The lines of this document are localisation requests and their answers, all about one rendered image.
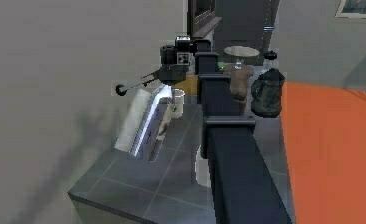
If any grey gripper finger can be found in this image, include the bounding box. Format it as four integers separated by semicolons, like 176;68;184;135
116;77;163;97
115;69;161;92

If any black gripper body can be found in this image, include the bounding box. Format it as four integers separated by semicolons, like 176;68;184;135
157;44;191;85

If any white mug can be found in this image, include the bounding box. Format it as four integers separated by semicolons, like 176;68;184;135
170;88;186;120

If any grey tiled kitchen counter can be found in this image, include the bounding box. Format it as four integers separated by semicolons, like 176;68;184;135
67;65;296;224

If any tan wooden board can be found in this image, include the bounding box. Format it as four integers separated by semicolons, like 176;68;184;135
181;74;201;96

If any beige sink faucet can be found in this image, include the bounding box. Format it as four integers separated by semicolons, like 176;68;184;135
155;102;174;142

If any dark framed window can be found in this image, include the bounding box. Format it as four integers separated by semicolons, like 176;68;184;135
186;0;223;40

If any brown torso statue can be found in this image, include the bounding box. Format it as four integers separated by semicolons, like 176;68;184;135
222;63;255;103

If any grey round pot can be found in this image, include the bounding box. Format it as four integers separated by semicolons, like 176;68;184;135
223;45;261;66

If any dark grey fridge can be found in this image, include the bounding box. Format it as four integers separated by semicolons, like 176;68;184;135
213;0;281;65

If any dark glass jug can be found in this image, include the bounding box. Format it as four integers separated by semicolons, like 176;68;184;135
250;67;286;119

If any white round cup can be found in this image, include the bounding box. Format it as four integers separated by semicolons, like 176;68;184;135
194;144;213;188

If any black round knob lid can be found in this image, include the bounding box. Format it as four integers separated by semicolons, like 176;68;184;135
263;50;279;61

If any framed wall picture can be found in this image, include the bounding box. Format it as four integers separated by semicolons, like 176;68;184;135
334;0;366;20

